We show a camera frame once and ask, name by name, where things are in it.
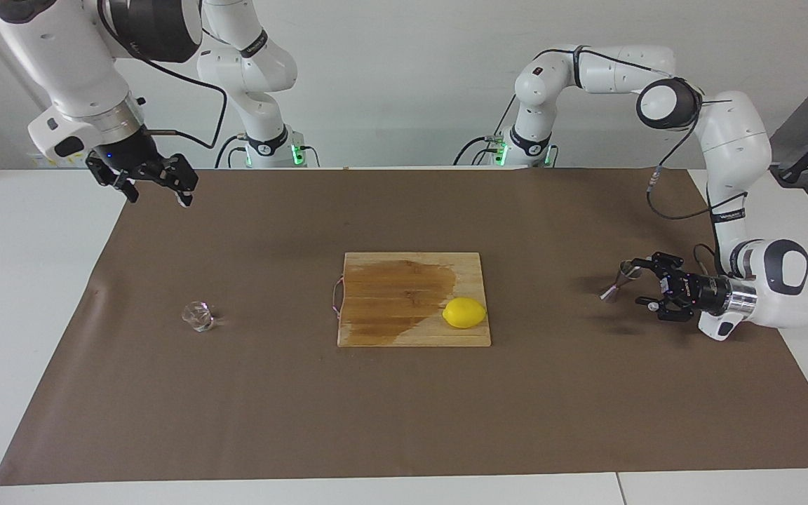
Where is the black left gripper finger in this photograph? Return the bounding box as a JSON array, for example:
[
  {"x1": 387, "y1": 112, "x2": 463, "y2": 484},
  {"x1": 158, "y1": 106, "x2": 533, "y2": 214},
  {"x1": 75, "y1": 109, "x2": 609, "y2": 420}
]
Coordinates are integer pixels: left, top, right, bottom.
[
  {"x1": 634, "y1": 296, "x2": 694, "y2": 323},
  {"x1": 632, "y1": 252, "x2": 685, "y2": 281}
]

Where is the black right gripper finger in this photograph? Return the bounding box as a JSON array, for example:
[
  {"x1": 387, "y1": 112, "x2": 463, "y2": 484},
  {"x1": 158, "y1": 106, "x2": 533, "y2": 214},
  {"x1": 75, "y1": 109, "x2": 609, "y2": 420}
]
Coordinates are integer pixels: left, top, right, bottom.
[
  {"x1": 155, "y1": 153, "x2": 199, "y2": 208},
  {"x1": 86, "y1": 156, "x2": 140, "y2": 204}
]

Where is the steel double cone jigger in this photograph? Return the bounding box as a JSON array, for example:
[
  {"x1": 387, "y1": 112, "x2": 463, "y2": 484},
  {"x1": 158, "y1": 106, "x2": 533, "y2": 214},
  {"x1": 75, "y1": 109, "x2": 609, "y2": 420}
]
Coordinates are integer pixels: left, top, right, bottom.
[{"x1": 600, "y1": 260, "x2": 647, "y2": 304}]

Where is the small clear glass cup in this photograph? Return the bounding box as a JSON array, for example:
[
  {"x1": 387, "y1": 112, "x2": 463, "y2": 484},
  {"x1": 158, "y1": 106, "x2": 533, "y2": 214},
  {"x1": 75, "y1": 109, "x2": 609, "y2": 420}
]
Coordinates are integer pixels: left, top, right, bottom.
[{"x1": 181, "y1": 301, "x2": 216, "y2": 333}]

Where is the yellow lemon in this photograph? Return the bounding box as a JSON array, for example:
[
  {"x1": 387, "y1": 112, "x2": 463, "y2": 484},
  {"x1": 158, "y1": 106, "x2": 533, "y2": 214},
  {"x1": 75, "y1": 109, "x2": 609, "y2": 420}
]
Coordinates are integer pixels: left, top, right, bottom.
[{"x1": 443, "y1": 297, "x2": 487, "y2": 330}]

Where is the brown paper table mat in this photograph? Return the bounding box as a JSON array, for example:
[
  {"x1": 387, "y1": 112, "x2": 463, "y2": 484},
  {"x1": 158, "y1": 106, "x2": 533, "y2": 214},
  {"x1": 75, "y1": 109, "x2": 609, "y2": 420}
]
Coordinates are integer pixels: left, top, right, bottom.
[{"x1": 0, "y1": 167, "x2": 808, "y2": 486}]

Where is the wooden cutting board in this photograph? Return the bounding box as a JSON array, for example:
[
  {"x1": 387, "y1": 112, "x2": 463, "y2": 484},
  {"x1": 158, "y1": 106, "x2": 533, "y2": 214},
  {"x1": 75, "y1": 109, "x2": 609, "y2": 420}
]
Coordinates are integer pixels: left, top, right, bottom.
[{"x1": 332, "y1": 252, "x2": 492, "y2": 348}]

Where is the black right base cable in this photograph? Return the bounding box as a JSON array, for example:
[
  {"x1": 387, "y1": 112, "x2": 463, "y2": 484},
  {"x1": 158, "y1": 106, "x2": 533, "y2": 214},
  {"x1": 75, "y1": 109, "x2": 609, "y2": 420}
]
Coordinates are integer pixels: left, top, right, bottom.
[{"x1": 215, "y1": 135, "x2": 247, "y2": 169}]

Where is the black base cable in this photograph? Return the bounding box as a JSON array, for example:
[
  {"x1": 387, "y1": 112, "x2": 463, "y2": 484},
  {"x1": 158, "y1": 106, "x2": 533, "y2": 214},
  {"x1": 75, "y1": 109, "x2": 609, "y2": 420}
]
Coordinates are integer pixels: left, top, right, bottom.
[
  {"x1": 215, "y1": 135, "x2": 247, "y2": 169},
  {"x1": 453, "y1": 95, "x2": 517, "y2": 167}
]

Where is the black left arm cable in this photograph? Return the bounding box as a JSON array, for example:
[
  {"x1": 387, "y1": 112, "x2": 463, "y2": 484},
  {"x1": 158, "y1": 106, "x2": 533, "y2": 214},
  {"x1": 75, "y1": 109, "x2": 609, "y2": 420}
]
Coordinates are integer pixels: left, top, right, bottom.
[{"x1": 572, "y1": 44, "x2": 748, "y2": 278}]

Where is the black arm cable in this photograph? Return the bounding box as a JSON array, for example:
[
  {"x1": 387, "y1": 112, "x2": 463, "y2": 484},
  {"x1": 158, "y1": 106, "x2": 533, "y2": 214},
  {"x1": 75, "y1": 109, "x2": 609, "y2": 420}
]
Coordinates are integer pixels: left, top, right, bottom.
[
  {"x1": 572, "y1": 44, "x2": 748, "y2": 278},
  {"x1": 95, "y1": 0, "x2": 228, "y2": 150}
]

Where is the white wall socket box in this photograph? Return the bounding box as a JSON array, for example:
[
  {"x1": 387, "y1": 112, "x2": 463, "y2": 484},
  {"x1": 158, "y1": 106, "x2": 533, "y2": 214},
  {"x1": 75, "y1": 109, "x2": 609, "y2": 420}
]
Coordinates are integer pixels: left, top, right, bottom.
[{"x1": 31, "y1": 153, "x2": 93, "y2": 168}]

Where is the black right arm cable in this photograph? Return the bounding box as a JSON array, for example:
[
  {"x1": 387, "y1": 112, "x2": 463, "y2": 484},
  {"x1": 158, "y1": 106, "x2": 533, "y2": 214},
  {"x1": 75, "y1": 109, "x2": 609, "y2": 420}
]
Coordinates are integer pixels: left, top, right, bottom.
[{"x1": 95, "y1": 0, "x2": 228, "y2": 150}]

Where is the black left base cable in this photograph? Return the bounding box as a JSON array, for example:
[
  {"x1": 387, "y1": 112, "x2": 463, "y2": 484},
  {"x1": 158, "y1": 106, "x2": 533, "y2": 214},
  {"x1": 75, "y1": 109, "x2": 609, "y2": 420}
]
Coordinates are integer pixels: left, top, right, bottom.
[{"x1": 453, "y1": 95, "x2": 517, "y2": 167}]

